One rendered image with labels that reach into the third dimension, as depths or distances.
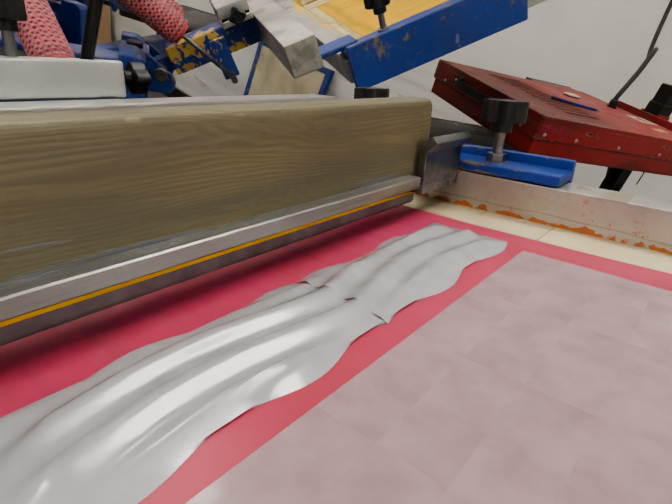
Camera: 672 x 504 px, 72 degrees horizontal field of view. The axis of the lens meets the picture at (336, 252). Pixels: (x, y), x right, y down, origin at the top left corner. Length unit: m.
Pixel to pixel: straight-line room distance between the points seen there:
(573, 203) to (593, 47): 1.81
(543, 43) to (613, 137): 1.10
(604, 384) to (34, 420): 0.24
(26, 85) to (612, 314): 0.50
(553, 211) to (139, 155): 0.36
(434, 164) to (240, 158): 0.22
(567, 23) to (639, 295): 1.98
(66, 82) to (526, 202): 0.45
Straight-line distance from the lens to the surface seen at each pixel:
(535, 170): 0.48
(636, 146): 1.33
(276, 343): 0.23
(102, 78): 0.54
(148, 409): 0.20
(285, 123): 0.30
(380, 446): 0.19
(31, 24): 0.71
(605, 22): 2.25
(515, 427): 0.21
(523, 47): 2.33
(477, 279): 0.33
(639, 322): 0.32
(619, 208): 0.46
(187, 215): 0.27
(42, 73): 0.52
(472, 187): 0.49
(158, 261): 0.25
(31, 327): 0.26
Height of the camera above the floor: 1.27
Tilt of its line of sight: 31 degrees down
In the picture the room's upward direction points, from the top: 17 degrees clockwise
